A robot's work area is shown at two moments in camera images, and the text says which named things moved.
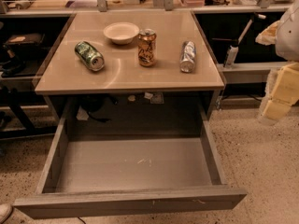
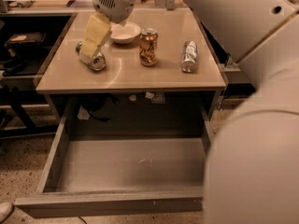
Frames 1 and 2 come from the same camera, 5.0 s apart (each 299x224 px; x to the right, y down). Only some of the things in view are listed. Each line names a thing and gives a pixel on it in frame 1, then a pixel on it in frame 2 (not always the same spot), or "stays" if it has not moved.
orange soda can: [147, 47] stays
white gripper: [289, 38] to [116, 6]
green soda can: [89, 56] stays
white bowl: [121, 33] stays
